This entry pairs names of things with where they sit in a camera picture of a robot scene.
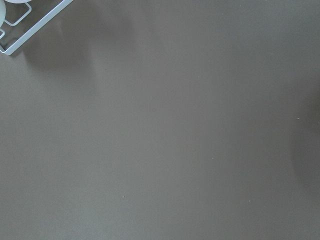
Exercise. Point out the white test tube rack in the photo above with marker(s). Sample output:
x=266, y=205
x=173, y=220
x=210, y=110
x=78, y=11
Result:
x=21, y=19

